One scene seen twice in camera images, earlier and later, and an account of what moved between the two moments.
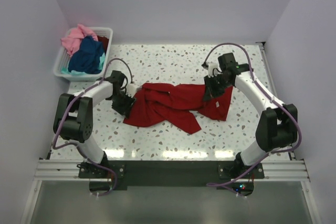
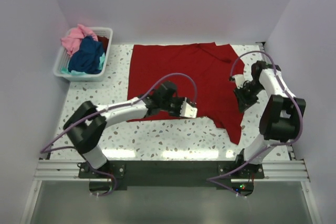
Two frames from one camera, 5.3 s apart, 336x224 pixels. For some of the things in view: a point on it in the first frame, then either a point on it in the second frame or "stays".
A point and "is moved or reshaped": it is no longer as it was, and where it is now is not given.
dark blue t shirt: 86,60 stays
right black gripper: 209,92 -> 243,103
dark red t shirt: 105,41 stays
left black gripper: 125,109 -> 180,100
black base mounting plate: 146,174 stays
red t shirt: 156,103 is moved or reshaped
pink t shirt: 72,42 stays
